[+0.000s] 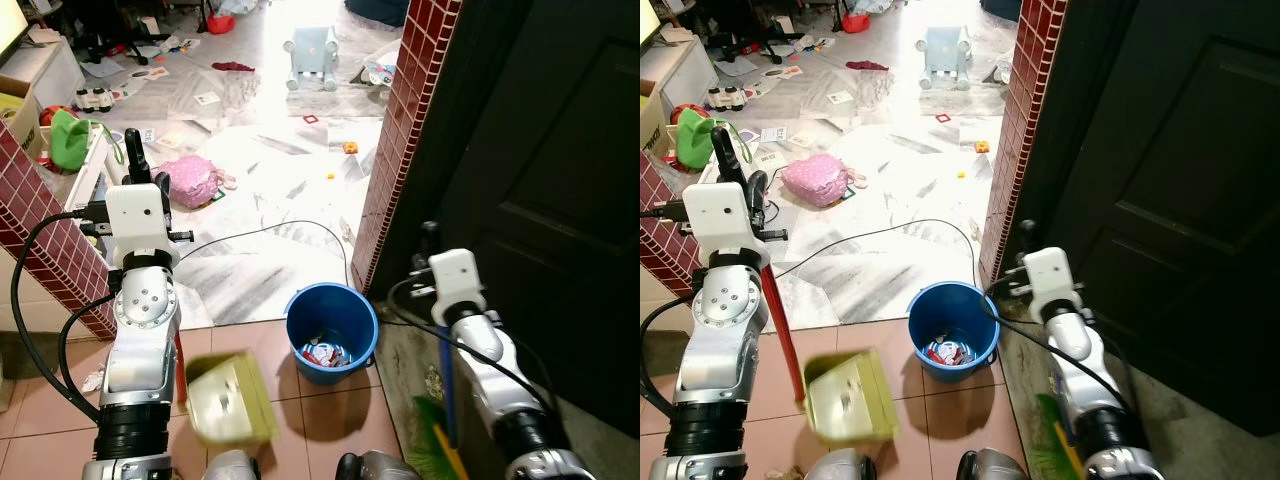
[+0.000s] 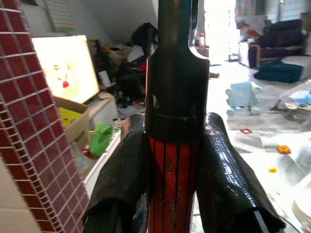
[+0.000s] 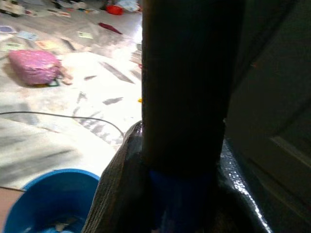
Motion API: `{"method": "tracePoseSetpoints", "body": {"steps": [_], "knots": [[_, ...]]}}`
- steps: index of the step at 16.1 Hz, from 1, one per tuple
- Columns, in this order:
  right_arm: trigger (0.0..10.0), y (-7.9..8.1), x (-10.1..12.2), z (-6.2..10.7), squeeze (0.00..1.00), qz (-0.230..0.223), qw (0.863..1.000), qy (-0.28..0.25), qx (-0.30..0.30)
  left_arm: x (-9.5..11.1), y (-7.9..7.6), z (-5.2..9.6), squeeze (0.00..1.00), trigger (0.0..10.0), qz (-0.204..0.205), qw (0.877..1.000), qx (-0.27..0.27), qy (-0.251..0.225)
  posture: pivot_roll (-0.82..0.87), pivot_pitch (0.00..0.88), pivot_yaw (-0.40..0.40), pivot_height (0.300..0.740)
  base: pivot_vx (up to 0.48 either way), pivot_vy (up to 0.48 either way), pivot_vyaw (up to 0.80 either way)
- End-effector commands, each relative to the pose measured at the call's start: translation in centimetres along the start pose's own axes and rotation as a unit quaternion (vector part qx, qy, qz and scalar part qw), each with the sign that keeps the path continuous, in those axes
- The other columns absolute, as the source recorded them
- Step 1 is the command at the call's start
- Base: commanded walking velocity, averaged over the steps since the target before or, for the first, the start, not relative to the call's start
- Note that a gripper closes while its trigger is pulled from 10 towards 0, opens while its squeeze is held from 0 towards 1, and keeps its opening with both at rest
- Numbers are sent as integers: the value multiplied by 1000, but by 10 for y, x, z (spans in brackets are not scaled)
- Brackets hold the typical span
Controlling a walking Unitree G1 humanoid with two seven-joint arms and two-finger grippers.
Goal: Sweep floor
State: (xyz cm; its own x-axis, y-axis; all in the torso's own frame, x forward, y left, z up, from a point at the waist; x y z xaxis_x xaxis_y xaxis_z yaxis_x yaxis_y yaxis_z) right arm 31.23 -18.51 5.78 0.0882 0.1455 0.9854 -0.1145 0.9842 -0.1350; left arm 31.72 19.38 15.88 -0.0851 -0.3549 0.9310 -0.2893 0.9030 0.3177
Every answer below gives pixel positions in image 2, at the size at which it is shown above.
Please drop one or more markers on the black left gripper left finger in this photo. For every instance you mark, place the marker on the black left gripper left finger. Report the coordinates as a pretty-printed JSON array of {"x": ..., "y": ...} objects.
[{"x": 121, "y": 174}]

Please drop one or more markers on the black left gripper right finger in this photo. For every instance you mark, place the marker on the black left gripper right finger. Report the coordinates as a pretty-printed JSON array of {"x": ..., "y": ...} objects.
[{"x": 226, "y": 174}]

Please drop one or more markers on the green plastic toy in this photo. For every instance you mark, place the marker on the green plastic toy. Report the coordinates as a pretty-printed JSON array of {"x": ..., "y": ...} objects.
[{"x": 100, "y": 139}]

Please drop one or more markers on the small yellow toy block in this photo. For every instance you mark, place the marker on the small yellow toy block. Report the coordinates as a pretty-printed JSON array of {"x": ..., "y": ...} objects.
[{"x": 272, "y": 170}]

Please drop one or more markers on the red square toy piece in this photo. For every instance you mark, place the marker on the red square toy piece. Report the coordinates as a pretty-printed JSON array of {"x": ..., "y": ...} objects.
[{"x": 246, "y": 131}]

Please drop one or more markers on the orange flower toy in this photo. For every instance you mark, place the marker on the orange flower toy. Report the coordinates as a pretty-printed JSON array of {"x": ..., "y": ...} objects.
[{"x": 283, "y": 149}]

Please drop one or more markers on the brown cardboard box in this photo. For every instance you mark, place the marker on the brown cardboard box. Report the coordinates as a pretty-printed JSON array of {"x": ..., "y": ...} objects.
[{"x": 75, "y": 121}]

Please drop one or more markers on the white paper roll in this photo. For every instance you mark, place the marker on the white paper roll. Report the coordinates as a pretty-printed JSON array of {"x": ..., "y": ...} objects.
[{"x": 105, "y": 78}]

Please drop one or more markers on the colourful picture book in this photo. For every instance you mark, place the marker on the colourful picture book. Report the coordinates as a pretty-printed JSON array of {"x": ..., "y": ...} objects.
[{"x": 295, "y": 99}]

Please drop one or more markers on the red mosaic tiled column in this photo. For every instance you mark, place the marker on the red mosaic tiled column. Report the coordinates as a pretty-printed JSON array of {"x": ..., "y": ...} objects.
[{"x": 31, "y": 116}]

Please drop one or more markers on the teal folded blanket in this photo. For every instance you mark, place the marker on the teal folded blanket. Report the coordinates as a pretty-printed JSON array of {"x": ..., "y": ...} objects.
[{"x": 279, "y": 70}]

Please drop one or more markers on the white canvas with cartoon face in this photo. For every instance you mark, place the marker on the white canvas with cartoon face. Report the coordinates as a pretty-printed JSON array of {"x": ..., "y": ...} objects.
[{"x": 66, "y": 69}]

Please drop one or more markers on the dark purple sofa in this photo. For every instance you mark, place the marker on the dark purple sofa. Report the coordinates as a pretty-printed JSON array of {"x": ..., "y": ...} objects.
[{"x": 277, "y": 43}]

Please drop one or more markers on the pastel striped wall canvas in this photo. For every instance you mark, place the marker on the pastel striped wall canvas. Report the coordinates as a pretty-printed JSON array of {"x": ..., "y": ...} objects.
[{"x": 59, "y": 14}]

